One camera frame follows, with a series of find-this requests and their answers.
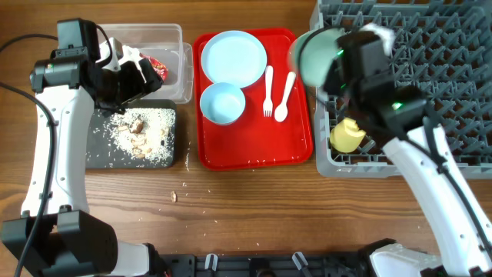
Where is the white napkin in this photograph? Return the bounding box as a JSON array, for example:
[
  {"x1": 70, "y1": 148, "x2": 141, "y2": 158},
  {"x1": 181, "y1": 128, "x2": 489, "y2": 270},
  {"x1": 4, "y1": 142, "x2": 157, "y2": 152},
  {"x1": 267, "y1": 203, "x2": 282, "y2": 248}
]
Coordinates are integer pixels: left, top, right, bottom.
[{"x1": 118, "y1": 45, "x2": 143, "y2": 68}]

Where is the mint green bowl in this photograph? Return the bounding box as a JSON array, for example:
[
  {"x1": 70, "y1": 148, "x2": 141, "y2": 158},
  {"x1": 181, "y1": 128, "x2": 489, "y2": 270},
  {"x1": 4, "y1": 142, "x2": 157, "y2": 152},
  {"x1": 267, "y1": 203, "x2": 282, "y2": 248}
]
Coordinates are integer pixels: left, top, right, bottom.
[{"x1": 288, "y1": 28, "x2": 344, "y2": 87}]

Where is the red snack wrapper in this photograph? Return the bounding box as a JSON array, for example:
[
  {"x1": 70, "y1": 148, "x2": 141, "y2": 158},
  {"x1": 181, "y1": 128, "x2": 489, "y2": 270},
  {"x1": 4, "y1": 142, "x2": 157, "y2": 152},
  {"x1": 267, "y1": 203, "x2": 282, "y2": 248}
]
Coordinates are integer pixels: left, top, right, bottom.
[{"x1": 140, "y1": 54, "x2": 168, "y2": 81}]

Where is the yellow plastic cup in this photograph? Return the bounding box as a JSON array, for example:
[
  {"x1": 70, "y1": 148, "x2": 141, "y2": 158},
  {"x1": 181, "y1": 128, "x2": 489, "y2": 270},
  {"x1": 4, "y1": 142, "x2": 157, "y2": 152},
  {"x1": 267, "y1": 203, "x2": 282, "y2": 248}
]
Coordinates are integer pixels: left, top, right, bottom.
[{"x1": 330, "y1": 118, "x2": 366, "y2": 153}]

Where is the small light blue bowl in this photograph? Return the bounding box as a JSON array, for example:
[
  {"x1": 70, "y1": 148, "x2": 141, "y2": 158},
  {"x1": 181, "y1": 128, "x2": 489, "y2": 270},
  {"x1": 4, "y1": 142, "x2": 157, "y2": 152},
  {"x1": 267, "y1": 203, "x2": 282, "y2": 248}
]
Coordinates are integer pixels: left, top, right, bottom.
[{"x1": 199, "y1": 82, "x2": 246, "y2": 125}]

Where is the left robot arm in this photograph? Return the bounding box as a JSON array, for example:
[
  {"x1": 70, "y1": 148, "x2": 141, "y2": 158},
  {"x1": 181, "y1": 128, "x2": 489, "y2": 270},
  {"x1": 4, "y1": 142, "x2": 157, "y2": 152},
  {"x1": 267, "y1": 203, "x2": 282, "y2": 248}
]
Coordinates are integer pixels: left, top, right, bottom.
[{"x1": 1, "y1": 18, "x2": 171, "y2": 276}]

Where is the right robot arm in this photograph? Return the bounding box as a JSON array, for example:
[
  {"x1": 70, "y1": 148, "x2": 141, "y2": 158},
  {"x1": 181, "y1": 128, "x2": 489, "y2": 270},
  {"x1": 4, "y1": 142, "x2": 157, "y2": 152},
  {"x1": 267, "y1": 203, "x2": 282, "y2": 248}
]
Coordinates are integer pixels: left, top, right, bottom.
[{"x1": 324, "y1": 31, "x2": 491, "y2": 276}]

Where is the grey dishwasher rack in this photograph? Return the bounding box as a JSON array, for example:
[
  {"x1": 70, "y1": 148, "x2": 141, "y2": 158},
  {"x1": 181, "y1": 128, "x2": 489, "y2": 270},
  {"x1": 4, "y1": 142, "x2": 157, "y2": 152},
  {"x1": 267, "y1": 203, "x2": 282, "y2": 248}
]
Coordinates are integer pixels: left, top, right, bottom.
[{"x1": 309, "y1": 0, "x2": 491, "y2": 179}]

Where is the black plastic tray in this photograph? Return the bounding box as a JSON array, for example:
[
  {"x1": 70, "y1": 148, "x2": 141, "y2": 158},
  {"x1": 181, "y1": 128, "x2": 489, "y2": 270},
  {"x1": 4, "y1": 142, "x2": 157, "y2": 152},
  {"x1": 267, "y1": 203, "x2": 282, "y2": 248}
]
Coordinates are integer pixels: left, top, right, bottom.
[{"x1": 85, "y1": 99, "x2": 178, "y2": 170}]

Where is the food scraps and rice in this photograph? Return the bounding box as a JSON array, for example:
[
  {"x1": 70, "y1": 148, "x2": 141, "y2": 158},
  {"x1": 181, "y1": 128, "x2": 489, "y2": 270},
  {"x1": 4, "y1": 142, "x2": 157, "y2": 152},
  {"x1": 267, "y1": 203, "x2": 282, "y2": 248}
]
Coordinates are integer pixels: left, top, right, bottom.
[{"x1": 86, "y1": 107, "x2": 177, "y2": 167}]

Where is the clear plastic bin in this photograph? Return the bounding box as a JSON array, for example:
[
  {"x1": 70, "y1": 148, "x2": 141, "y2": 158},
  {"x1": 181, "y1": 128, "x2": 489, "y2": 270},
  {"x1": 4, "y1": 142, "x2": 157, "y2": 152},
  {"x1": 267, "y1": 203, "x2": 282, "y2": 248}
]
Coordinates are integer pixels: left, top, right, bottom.
[{"x1": 102, "y1": 24, "x2": 194, "y2": 104}]

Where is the white plastic spoon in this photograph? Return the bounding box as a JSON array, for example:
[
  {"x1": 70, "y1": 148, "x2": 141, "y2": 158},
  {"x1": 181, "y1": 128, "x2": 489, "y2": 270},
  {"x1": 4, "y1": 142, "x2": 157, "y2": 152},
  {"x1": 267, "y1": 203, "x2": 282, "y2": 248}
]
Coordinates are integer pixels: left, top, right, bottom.
[{"x1": 274, "y1": 72, "x2": 297, "y2": 122}]

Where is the white plastic fork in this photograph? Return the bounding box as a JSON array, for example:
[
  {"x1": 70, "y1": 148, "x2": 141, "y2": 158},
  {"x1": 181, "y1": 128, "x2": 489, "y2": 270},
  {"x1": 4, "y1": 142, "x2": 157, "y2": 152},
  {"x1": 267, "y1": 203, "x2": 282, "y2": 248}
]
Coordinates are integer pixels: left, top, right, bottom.
[{"x1": 263, "y1": 65, "x2": 274, "y2": 117}]

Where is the red serving tray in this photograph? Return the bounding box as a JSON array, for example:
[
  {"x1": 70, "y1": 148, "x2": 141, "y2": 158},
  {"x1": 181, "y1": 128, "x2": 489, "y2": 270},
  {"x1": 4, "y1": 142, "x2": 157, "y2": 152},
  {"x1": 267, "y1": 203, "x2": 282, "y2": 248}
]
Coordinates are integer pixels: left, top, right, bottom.
[{"x1": 192, "y1": 33, "x2": 313, "y2": 171}]

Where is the large light blue plate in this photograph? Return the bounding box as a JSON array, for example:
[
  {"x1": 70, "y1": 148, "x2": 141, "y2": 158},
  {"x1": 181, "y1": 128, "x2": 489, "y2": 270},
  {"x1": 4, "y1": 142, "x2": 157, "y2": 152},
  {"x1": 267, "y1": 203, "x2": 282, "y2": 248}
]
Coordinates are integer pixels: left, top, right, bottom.
[{"x1": 201, "y1": 30, "x2": 267, "y2": 88}]

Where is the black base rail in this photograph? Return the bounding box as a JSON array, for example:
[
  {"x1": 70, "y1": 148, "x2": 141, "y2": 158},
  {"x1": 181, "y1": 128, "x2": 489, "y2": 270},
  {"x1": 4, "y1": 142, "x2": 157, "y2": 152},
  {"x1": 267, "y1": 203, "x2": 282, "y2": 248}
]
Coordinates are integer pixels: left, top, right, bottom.
[{"x1": 161, "y1": 252, "x2": 370, "y2": 277}]

